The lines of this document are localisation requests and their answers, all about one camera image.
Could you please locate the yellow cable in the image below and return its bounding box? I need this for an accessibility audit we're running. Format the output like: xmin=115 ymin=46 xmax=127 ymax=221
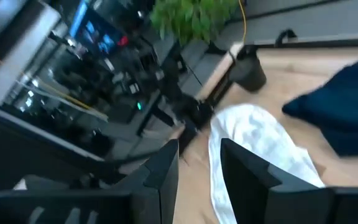
xmin=238 ymin=0 xmax=248 ymax=44

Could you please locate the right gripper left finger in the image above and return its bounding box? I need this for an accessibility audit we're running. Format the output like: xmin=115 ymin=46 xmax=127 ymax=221
xmin=113 ymin=139 xmax=180 ymax=224

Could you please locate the lit blue computer screen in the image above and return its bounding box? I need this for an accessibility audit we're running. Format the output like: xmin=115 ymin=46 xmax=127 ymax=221
xmin=70 ymin=0 xmax=129 ymax=55

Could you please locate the leafy green potted plant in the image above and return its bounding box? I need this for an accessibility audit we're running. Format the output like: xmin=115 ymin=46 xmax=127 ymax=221
xmin=149 ymin=0 xmax=267 ymax=93

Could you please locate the navy blue cloth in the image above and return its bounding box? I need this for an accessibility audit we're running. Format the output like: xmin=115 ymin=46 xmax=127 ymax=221
xmin=282 ymin=57 xmax=358 ymax=157

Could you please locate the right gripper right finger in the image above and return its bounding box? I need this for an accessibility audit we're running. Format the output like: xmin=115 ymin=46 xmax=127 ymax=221
xmin=221 ymin=138 xmax=335 ymax=224

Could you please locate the white plaid towel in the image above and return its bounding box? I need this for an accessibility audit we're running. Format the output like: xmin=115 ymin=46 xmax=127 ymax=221
xmin=208 ymin=103 xmax=326 ymax=224

